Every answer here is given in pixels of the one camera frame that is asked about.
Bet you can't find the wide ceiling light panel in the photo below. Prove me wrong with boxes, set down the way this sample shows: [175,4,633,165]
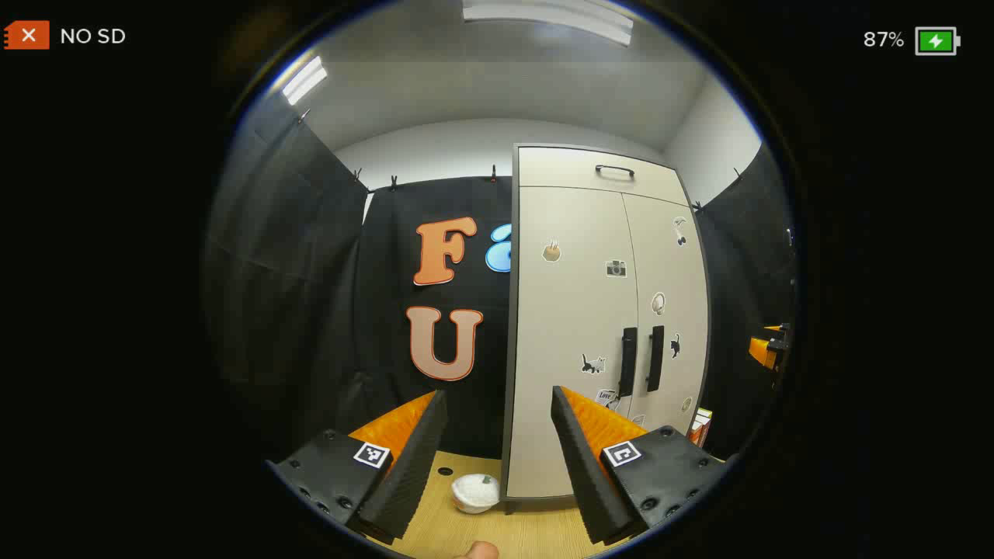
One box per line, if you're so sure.
[463,0,634,46]

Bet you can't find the white double-door shoe cabinet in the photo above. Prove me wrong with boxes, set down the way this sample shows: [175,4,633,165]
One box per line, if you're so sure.
[501,142,714,515]

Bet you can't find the long ceiling light strip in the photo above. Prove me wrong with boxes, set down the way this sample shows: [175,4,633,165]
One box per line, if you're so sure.
[281,56,328,106]

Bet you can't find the black door handle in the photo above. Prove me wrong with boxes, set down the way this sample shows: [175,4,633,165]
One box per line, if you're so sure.
[618,327,638,398]
[646,325,666,393]

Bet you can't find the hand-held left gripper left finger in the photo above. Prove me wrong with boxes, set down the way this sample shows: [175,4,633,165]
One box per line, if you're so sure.
[264,390,450,544]

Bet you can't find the black backdrop cloth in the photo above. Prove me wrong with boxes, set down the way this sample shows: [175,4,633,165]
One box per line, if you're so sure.
[203,101,797,467]

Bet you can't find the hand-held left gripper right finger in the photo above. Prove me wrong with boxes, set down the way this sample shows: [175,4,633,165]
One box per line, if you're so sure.
[551,386,731,546]

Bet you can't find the white bowl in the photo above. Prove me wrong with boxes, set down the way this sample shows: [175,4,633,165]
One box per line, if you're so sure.
[452,474,500,515]

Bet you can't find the white cabinet door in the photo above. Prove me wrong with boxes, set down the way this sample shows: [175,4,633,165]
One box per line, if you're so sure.
[621,193,711,437]
[507,185,639,499]

